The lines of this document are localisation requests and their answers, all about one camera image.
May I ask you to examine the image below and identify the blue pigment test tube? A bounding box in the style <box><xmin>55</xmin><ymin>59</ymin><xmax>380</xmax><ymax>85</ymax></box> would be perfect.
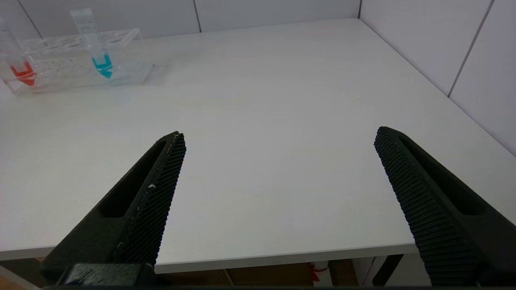
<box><xmin>70</xmin><ymin>9</ymin><xmax>114</xmax><ymax>79</ymax></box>

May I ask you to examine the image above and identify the red and white floor object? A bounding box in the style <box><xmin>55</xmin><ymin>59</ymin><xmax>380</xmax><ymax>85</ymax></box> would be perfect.
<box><xmin>310</xmin><ymin>261</ymin><xmax>330</xmax><ymax>286</ymax></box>

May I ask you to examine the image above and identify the clear acrylic test tube rack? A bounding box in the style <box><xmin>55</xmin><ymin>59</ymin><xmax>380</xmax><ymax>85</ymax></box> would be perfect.
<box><xmin>2</xmin><ymin>27</ymin><xmax>155</xmax><ymax>96</ymax></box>

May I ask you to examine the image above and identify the black table leg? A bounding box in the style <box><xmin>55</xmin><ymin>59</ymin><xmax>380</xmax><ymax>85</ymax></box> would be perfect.
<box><xmin>373</xmin><ymin>253</ymin><xmax>404</xmax><ymax>286</ymax></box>

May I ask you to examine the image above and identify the red pigment test tube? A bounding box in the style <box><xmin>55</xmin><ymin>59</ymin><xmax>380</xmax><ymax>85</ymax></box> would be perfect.
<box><xmin>0</xmin><ymin>18</ymin><xmax>39</xmax><ymax>87</ymax></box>

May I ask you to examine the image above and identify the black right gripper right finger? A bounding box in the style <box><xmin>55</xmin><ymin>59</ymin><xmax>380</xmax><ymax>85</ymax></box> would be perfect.
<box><xmin>374</xmin><ymin>126</ymin><xmax>516</xmax><ymax>287</ymax></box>

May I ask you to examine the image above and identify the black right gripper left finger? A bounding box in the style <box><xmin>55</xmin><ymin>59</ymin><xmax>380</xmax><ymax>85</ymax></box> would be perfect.
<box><xmin>40</xmin><ymin>131</ymin><xmax>187</xmax><ymax>278</ymax></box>

